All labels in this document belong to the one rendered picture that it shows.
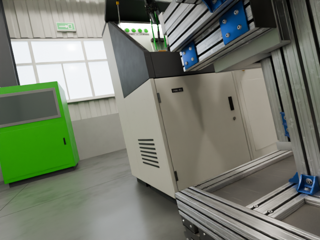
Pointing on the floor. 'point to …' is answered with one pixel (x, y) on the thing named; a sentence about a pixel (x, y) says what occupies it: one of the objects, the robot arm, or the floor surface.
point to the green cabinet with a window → (35, 133)
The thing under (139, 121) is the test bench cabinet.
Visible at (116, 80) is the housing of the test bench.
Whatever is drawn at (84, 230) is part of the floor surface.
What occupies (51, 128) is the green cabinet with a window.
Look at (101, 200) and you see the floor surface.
